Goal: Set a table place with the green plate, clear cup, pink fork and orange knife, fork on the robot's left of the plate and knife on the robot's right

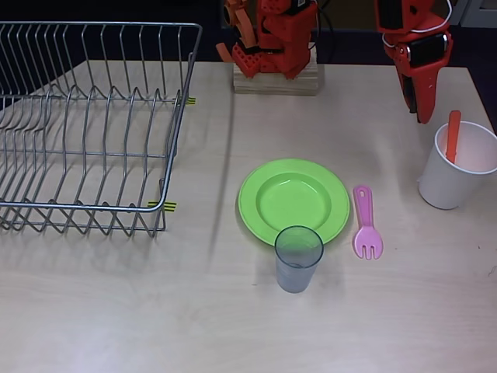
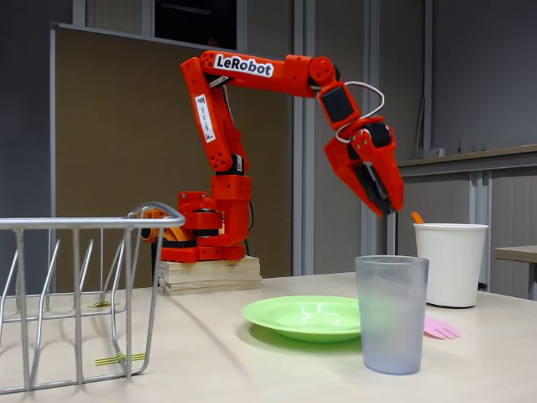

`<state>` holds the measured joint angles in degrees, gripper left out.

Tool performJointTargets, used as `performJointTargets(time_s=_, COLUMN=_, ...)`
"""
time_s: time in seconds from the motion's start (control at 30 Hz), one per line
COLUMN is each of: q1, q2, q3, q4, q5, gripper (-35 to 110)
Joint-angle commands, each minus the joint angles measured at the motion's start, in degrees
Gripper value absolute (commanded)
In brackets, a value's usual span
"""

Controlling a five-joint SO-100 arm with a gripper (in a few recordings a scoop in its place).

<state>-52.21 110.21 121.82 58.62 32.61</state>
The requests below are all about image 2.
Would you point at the stacked wooden base block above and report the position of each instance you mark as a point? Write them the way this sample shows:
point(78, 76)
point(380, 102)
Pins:
point(210, 277)

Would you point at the green plastic plate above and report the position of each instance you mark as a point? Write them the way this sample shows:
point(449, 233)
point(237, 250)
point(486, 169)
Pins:
point(302, 319)

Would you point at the grey sideboard cabinet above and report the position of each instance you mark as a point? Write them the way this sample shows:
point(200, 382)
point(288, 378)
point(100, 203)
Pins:
point(440, 193)

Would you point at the small white box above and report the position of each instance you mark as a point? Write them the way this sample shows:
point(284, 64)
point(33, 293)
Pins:
point(437, 153)

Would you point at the orange gripper black servo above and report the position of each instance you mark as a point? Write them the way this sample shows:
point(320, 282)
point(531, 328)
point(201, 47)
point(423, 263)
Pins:
point(366, 156)

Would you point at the short yellow black tape marker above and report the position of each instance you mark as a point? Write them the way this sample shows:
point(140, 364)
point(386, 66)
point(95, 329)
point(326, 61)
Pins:
point(100, 305)

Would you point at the orange plastic utensil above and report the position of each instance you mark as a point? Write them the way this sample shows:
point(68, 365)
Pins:
point(417, 218)

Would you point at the grey side table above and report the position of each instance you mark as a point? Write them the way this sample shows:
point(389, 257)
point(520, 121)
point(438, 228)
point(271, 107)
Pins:
point(516, 253)

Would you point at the orange LeRobot robot arm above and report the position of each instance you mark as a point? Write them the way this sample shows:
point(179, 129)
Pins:
point(218, 134)

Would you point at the brown partition board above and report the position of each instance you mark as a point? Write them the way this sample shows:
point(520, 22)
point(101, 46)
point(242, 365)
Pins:
point(117, 126)

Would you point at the light orange clamp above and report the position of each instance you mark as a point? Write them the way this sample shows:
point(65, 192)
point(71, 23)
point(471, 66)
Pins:
point(156, 213)

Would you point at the pink plastic fork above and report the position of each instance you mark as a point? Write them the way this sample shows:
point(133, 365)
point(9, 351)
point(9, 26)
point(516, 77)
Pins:
point(440, 329)

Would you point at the clear grey plastic cup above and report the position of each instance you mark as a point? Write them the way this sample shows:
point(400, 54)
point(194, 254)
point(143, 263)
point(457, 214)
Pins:
point(390, 327)

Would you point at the white paper cup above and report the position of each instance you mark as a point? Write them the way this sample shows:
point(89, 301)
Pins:
point(453, 260)

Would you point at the dark window pane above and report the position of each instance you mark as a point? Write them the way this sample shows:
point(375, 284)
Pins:
point(193, 25)

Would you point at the long yellow black tape marker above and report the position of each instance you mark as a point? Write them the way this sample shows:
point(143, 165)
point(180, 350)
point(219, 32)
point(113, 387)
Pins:
point(107, 361)

